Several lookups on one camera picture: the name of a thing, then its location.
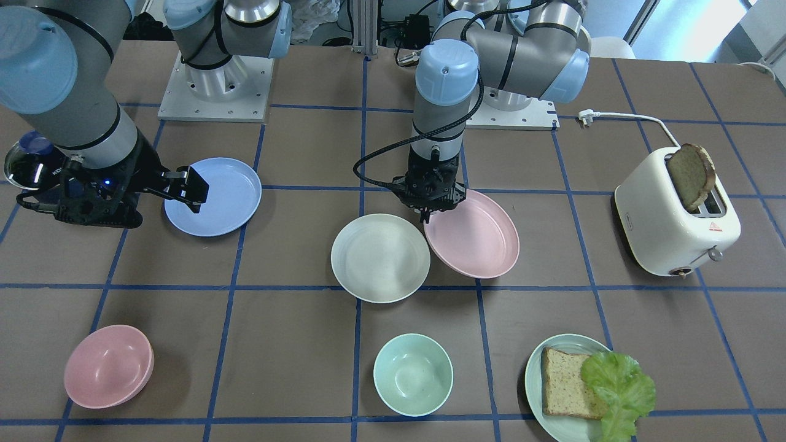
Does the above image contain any light green plate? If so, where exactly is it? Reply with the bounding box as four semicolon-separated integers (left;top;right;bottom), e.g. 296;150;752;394
523;333;611;441

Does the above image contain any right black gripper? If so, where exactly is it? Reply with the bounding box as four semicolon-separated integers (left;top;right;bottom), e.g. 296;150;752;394
16;133;209;229

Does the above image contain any cream white toaster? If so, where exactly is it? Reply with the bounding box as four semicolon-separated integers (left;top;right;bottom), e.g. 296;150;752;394
613;147;741;276

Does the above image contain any blue plate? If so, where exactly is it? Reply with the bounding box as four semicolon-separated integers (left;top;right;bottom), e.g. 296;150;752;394
163;157;263;237

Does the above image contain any green lettuce leaf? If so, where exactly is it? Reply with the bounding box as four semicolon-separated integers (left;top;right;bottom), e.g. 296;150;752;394
581;351;656;441

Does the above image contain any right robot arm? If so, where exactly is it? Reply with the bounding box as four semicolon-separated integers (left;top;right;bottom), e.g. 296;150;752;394
2;1;292;228

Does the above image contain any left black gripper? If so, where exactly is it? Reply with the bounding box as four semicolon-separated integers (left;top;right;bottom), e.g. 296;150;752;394
391;148;467;224

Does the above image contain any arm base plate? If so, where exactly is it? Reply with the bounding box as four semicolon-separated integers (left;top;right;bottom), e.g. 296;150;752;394
158;56;274;123
466;88;559;131

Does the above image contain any bread slice on plate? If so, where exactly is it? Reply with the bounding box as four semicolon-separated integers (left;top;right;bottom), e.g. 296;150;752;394
542;347;607;420

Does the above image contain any pink plate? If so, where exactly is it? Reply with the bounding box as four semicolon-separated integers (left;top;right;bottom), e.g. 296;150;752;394
424;190;520;279

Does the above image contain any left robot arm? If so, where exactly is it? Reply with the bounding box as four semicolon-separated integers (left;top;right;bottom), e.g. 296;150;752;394
386;1;590;223

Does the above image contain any white toaster power cable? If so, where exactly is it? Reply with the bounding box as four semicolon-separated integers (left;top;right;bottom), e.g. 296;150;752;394
578;109;681;149

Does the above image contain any pink bowl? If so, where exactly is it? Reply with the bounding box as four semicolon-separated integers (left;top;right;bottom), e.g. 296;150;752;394
63;325;155;409

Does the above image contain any aluminium frame post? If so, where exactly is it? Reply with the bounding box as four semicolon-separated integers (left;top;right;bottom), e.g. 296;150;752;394
346;0;379;61

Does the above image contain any bread slice in toaster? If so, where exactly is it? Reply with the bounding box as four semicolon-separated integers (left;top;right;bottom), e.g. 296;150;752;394
666;143;717;213

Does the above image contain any cream white plate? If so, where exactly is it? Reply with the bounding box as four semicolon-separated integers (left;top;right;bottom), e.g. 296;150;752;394
330;214;430;304

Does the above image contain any light green bowl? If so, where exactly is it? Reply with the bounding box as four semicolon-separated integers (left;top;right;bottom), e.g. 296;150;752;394
373;333;454;417

